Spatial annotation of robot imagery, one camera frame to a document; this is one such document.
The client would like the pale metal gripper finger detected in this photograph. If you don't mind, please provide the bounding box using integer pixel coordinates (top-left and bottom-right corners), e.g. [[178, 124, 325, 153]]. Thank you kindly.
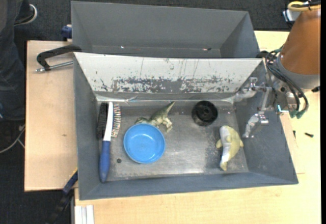
[[241, 113, 270, 139], [234, 77, 258, 103]]

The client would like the blue bowl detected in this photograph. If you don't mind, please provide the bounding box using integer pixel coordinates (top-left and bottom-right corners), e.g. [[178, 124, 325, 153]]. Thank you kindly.
[[123, 123, 167, 164]]

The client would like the black round wheel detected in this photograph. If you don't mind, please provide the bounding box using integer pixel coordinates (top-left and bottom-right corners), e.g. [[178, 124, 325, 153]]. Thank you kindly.
[[191, 100, 219, 127]]

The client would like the grey metal bin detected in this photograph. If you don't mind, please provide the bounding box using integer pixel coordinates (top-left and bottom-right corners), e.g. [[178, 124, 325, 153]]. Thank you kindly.
[[70, 1, 299, 201]]

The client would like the blue and white handled brush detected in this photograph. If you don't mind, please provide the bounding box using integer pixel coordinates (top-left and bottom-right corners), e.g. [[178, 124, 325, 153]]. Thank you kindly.
[[96, 101, 123, 183]]

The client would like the person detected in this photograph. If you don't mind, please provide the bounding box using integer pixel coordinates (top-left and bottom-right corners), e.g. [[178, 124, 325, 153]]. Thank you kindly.
[[0, 0, 38, 154]]

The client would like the pale brown flat board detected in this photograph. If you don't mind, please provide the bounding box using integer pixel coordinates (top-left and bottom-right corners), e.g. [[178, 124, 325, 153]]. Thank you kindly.
[[24, 40, 79, 192]]

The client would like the green toy dinosaur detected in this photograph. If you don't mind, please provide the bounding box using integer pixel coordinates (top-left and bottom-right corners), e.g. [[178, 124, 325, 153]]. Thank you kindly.
[[134, 101, 176, 133]]

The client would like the yellow and white soft toy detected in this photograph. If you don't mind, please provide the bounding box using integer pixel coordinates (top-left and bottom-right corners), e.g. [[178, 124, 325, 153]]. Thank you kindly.
[[215, 125, 245, 172]]

